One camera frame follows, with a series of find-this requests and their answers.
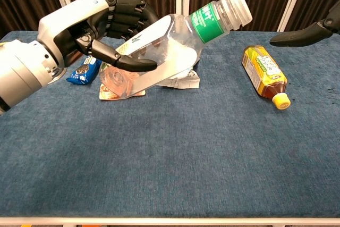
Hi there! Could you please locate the blue cookie pack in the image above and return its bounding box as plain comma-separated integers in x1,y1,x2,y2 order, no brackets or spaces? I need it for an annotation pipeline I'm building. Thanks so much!
65,56,103,86

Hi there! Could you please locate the white bottle cap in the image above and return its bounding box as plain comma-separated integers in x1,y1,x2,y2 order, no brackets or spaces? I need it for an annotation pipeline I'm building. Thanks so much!
226,0,253,26

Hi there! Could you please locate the white snack bag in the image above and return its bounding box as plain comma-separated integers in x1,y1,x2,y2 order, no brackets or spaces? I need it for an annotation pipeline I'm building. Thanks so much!
156,62,201,90

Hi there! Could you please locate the blue table mat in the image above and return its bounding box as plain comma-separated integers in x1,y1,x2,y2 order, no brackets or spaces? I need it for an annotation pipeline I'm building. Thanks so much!
0,30,340,219

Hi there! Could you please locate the transparent plastic bottle green label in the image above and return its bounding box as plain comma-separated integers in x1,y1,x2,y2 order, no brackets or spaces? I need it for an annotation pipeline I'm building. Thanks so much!
99,0,237,98

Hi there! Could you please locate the orange spout pouch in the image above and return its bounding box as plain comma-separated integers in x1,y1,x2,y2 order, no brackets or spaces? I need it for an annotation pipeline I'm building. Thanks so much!
98,43,147,102

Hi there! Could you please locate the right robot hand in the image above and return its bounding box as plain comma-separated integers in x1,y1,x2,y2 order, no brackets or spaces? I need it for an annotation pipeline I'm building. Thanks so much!
269,3,340,48

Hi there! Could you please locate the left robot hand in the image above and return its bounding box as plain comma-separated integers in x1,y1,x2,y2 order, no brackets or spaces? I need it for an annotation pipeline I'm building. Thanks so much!
37,0,160,73

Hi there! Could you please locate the tea bottle yellow label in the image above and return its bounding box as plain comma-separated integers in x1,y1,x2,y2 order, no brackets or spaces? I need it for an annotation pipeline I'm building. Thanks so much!
241,45,292,111

